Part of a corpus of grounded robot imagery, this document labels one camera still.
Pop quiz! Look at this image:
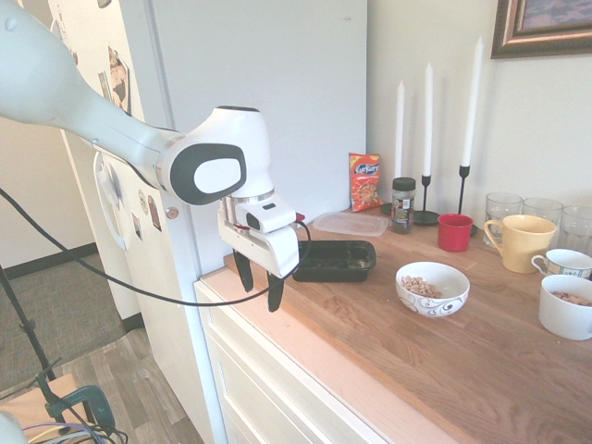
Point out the white drawer cabinet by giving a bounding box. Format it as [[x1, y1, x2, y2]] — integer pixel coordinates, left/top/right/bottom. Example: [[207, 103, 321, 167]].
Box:
[[193, 277, 399, 444]]

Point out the large white mug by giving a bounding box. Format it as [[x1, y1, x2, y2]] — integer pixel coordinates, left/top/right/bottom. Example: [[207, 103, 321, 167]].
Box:
[[538, 274, 592, 342]]

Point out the reddish cereal in mug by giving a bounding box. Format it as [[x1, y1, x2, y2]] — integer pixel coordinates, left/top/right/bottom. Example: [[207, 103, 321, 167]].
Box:
[[551, 290, 592, 307]]

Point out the spice jar with black lid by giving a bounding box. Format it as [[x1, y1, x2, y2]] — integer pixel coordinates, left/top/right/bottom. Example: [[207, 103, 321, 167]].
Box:
[[390, 177, 416, 236]]

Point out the white bowl with black swirls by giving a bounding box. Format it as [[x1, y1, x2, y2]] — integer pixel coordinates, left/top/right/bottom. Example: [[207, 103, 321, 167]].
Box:
[[395, 261, 471, 320]]

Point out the clear plastic lid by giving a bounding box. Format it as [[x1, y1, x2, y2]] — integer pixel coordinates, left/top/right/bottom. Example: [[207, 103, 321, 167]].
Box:
[[312, 210, 390, 239]]

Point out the black stand pole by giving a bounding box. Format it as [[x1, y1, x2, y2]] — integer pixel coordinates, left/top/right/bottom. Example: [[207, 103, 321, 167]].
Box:
[[0, 263, 61, 417]]

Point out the small white patterned cup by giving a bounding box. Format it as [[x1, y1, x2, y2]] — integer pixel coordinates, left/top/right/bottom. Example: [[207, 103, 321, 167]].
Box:
[[530, 248, 592, 281]]

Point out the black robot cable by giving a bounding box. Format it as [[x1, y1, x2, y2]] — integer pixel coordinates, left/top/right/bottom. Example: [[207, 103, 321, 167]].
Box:
[[0, 187, 312, 307]]

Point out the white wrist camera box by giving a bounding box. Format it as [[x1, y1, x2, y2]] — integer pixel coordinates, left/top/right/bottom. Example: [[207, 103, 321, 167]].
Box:
[[234, 199, 297, 236]]

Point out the white fridge door handle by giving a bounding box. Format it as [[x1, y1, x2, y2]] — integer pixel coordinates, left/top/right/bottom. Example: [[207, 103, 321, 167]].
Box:
[[92, 152, 129, 252]]

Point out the wooden robot table board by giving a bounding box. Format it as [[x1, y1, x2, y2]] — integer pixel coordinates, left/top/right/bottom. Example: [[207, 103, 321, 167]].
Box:
[[0, 373, 89, 429]]

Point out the orange Kurkure snack bag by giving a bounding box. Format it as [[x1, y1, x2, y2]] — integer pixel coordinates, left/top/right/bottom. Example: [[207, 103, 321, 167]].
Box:
[[347, 152, 385, 213]]

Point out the short white taper candle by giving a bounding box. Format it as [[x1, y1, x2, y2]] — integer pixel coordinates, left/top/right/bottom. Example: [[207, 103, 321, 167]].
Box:
[[395, 80, 406, 179]]

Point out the framed picture with brown frame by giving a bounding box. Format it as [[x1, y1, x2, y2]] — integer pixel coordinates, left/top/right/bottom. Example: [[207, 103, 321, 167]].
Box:
[[489, 0, 592, 60]]

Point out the purple cable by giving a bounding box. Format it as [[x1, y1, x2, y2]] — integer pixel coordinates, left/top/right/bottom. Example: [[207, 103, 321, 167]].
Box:
[[22, 419, 75, 434]]

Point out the red mug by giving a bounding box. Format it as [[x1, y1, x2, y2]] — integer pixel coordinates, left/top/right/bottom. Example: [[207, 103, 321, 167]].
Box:
[[437, 213, 478, 253]]

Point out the photo fridge magnet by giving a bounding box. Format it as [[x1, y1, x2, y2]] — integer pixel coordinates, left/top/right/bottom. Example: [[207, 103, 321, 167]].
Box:
[[107, 44, 130, 115]]

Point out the medium white taper candle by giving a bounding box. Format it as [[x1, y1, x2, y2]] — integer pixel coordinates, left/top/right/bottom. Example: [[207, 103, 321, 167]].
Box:
[[423, 60, 435, 177]]

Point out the beige ring cereal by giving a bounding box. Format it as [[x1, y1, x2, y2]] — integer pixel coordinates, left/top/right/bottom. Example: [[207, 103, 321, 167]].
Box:
[[400, 275, 444, 300]]

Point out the black plastic food tray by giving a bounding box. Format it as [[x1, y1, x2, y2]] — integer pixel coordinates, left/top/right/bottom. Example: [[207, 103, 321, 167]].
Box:
[[291, 239, 377, 283]]

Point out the tall white taper candle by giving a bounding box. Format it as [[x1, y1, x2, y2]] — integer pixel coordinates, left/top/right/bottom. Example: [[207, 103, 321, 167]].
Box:
[[461, 36, 485, 167]]

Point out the green screw clamp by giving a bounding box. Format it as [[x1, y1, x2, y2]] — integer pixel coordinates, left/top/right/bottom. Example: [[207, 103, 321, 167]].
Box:
[[43, 386, 117, 431]]

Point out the yellow mug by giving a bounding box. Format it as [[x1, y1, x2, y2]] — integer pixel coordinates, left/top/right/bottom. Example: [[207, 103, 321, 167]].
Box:
[[484, 215, 558, 274]]

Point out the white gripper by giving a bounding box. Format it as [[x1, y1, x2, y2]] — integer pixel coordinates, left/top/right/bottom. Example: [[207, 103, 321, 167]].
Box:
[[216, 203, 300, 314]]

